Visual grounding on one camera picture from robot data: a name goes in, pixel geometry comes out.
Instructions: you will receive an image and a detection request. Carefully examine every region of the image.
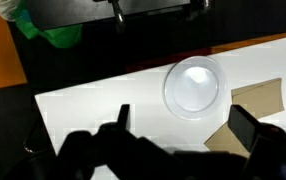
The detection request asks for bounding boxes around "clear plastic lid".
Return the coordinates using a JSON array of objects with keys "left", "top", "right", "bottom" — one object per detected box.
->
[{"left": 163, "top": 55, "right": 228, "bottom": 121}]

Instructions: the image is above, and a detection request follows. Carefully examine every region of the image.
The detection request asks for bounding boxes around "white rounded object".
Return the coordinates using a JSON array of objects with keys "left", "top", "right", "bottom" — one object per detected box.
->
[{"left": 0, "top": 0, "right": 26, "bottom": 22}]

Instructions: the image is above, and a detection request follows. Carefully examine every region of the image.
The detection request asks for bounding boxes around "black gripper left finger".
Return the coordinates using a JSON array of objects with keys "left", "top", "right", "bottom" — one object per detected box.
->
[{"left": 57, "top": 104, "right": 176, "bottom": 180}]

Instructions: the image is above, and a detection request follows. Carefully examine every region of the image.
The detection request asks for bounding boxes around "green plastic bag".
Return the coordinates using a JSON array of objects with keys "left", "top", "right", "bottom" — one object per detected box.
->
[{"left": 13, "top": 9, "right": 84, "bottom": 50}]

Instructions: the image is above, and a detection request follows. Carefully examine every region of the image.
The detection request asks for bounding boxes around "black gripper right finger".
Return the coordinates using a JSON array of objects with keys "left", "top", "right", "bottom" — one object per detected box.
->
[{"left": 227, "top": 104, "right": 286, "bottom": 180}]

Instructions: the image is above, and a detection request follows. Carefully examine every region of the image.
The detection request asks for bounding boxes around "small brown paper sheet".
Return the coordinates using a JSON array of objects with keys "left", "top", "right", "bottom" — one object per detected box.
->
[{"left": 203, "top": 121, "right": 251, "bottom": 159}]

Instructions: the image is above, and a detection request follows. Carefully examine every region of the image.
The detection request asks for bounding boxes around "black chair with metal frame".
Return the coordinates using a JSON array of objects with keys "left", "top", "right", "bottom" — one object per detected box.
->
[{"left": 22, "top": 114, "right": 56, "bottom": 155}]

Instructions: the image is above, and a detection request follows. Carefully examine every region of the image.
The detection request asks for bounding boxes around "long brown paper sheet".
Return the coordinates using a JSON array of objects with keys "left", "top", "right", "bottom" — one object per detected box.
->
[{"left": 231, "top": 77, "right": 286, "bottom": 120}]

